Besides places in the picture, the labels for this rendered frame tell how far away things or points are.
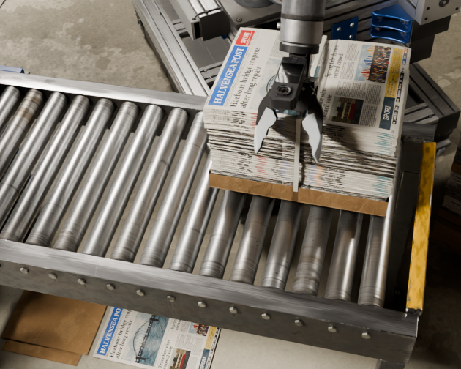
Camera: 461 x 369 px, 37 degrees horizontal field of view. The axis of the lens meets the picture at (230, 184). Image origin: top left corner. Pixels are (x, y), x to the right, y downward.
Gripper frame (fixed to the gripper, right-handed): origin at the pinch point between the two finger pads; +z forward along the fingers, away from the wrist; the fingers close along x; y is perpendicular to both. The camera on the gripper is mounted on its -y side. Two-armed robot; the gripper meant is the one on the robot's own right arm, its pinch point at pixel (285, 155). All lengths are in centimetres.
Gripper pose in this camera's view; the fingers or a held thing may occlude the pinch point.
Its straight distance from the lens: 125.6
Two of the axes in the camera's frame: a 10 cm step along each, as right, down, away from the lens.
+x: -9.6, -1.5, 2.2
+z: -0.7, 9.5, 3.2
